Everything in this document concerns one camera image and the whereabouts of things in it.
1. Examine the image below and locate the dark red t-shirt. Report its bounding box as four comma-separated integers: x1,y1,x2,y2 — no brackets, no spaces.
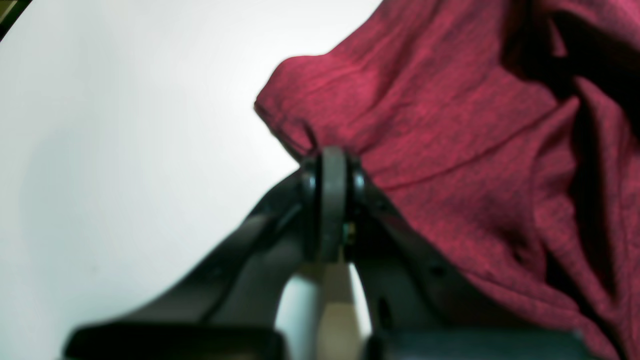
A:
254,0,639,360

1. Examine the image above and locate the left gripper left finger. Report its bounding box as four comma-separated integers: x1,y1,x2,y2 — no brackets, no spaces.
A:
63,150,336,360

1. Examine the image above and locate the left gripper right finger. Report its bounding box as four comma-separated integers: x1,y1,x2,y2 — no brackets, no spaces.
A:
333,148,590,360

